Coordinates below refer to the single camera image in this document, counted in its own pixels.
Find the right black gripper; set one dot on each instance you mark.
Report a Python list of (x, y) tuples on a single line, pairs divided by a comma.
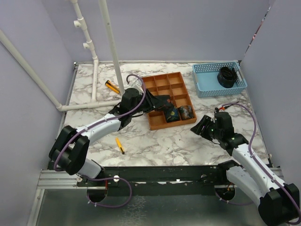
[(198, 128)]

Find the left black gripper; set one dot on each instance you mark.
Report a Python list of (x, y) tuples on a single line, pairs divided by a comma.
[(152, 102)]

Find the black orange floral tie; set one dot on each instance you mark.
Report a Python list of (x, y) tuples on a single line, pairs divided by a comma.
[(163, 103)]

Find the orange wooden compartment tray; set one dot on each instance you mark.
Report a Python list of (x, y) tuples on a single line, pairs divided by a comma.
[(171, 84)]

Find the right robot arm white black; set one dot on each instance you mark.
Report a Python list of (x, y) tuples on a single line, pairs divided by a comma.
[(277, 201)]

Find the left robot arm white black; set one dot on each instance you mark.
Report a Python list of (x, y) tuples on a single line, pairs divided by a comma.
[(69, 152)]

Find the rolled brown floral tie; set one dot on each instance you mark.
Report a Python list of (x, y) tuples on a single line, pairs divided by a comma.
[(185, 112)]

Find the rolled navy yellow tie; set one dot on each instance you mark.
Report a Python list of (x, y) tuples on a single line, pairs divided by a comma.
[(172, 115)]

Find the yellow utility knife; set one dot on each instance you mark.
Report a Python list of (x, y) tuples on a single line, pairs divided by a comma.
[(112, 87)]

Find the small yellow black cutter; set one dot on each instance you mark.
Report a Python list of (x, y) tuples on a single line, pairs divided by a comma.
[(120, 145)]

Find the light blue plastic basket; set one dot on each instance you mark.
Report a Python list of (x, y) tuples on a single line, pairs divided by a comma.
[(207, 85)]

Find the rolled black tie in basket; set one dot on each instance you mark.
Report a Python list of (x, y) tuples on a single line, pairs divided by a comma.
[(227, 77)]

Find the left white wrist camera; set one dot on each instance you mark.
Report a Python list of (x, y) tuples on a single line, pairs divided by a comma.
[(137, 84)]

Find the orange handled screwdriver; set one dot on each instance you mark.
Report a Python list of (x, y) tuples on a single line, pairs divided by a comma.
[(226, 106)]

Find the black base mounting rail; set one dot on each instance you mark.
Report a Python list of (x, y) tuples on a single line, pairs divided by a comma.
[(163, 181)]

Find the aluminium extrusion rail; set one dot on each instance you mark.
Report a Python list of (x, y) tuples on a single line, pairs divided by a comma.
[(50, 179)]

